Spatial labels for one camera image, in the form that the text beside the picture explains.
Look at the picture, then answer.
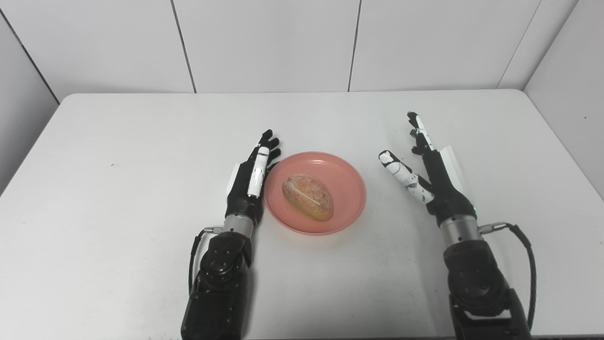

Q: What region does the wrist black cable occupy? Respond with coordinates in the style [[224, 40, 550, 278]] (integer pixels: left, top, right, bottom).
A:
[[188, 227, 223, 296], [479, 222, 538, 331]]

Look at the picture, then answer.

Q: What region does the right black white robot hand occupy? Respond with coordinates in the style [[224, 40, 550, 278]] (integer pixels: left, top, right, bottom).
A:
[[378, 111, 477, 228]]

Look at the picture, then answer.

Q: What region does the oval bread roll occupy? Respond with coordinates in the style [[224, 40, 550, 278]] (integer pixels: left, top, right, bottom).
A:
[[282, 174, 334, 222]]

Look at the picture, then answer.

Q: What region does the pink round plate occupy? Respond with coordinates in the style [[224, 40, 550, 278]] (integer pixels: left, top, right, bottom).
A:
[[263, 151, 367, 236]]

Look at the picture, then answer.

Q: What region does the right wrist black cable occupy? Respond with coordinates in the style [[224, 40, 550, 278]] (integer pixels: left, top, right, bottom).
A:
[[479, 222, 538, 331]]

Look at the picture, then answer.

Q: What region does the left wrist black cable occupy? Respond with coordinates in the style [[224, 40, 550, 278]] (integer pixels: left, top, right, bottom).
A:
[[188, 227, 223, 296]]

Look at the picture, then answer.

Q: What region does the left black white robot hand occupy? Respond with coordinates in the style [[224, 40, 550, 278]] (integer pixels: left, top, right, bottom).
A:
[[225, 129, 282, 227]]

